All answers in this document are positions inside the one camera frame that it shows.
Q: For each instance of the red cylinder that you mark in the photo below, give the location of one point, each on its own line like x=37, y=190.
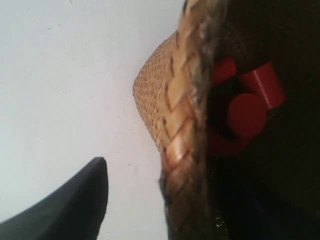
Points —
x=218, y=145
x=265, y=83
x=223, y=70

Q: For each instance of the woven straw basket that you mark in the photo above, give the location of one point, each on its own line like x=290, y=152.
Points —
x=271, y=189

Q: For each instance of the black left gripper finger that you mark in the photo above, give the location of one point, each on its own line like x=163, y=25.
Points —
x=75, y=211

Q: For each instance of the red cylinder bottom front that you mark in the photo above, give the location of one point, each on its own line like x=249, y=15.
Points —
x=218, y=145

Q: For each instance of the red cylinder face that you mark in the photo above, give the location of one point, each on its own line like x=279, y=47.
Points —
x=246, y=115

